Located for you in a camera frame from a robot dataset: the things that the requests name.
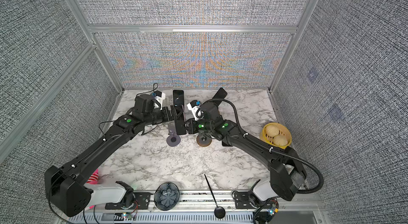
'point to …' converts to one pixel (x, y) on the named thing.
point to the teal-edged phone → (178, 97)
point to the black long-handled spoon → (219, 212)
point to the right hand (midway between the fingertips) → (181, 122)
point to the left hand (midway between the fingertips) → (180, 111)
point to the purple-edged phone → (180, 122)
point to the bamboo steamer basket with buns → (276, 134)
